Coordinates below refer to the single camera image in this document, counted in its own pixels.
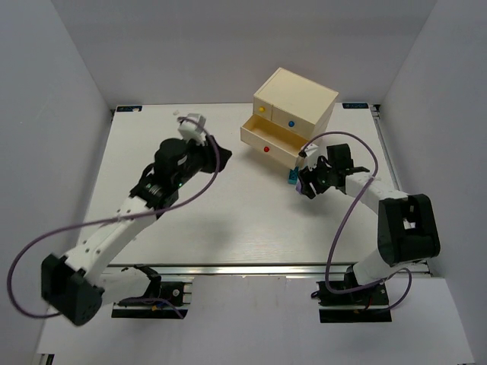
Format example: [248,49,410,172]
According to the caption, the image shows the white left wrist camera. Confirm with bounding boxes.
[177,113,206,145]

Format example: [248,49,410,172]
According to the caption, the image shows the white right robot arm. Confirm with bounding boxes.
[298,144,441,294]

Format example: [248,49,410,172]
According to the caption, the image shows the cream wooden drawer cabinet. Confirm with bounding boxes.
[240,68,339,169]

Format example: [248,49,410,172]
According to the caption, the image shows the right blue table label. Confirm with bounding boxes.
[342,103,369,110]

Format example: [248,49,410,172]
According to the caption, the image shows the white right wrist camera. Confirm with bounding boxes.
[298,143,320,170]

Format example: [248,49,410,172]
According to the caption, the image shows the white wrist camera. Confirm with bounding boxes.
[177,113,206,145]
[298,143,320,170]

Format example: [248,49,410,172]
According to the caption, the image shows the teal long lego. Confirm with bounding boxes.
[288,167,299,186]

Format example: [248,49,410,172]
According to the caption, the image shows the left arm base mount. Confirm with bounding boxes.
[111,265,191,319]

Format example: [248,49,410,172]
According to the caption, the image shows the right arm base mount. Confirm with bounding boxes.
[310,281,392,324]

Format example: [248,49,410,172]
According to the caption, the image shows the blue table label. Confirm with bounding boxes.
[342,103,369,110]
[116,106,142,113]

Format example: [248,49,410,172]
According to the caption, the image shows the left blue table label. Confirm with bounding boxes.
[116,106,142,113]

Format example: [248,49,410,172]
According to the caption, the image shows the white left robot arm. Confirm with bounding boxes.
[41,135,232,326]

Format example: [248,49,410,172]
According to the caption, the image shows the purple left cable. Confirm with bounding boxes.
[7,117,222,319]

